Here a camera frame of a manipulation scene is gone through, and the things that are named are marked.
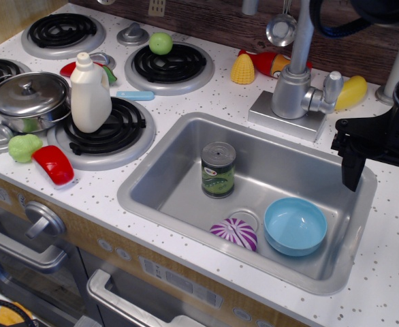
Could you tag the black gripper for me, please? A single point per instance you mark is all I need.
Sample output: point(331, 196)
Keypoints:
point(359, 139)

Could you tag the white detergent bottle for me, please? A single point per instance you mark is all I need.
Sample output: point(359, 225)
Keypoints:
point(90, 94)

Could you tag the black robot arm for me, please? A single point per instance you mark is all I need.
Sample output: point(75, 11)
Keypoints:
point(383, 13)

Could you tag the steel sink basin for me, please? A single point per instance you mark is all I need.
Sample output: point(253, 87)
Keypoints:
point(166, 188)

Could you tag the grey support pole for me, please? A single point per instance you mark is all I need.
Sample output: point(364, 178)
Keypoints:
point(385, 92)

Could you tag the silver toy faucet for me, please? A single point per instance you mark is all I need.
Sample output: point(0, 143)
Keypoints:
point(295, 107)

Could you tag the light blue bowl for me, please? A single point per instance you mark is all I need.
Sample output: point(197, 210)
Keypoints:
point(294, 226)

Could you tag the red ketchup bottle toy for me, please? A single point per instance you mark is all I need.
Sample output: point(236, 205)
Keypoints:
point(268, 63)

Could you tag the green pea can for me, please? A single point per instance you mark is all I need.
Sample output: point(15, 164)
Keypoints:
point(218, 167)

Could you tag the purple striped onion toy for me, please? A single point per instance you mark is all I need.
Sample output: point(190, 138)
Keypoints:
point(236, 231)

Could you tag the yellow corn toy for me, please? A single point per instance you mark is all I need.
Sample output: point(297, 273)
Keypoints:
point(243, 71)

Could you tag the hanging steel ladle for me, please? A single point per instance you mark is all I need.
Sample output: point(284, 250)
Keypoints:
point(281, 29)

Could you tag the back right black burner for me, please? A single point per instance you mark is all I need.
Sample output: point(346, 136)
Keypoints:
point(186, 68)

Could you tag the front right black burner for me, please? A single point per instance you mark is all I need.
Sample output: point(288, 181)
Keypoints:
point(125, 136)

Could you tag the green apple toy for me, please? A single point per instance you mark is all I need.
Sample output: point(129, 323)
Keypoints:
point(160, 43)

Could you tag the red chili pepper toy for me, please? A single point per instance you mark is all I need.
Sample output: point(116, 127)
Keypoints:
point(70, 67)

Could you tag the red pepper slice toy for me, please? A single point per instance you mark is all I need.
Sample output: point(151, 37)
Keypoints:
point(53, 165)

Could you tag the silver oven dial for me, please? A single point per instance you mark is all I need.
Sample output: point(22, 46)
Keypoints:
point(43, 219)

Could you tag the back left black burner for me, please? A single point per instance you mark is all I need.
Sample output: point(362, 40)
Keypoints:
point(62, 36)

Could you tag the steel pot with lid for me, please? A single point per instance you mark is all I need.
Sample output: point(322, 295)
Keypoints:
point(33, 101)

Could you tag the green lettuce toy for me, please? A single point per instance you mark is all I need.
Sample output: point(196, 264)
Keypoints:
point(21, 148)

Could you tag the light blue knife handle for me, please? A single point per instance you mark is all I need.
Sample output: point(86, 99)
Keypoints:
point(136, 95)

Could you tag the silver dishwasher handle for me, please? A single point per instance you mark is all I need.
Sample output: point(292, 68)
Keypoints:
point(96, 288)

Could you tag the silver oven door handle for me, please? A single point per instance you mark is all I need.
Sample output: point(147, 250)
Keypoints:
point(48, 261)

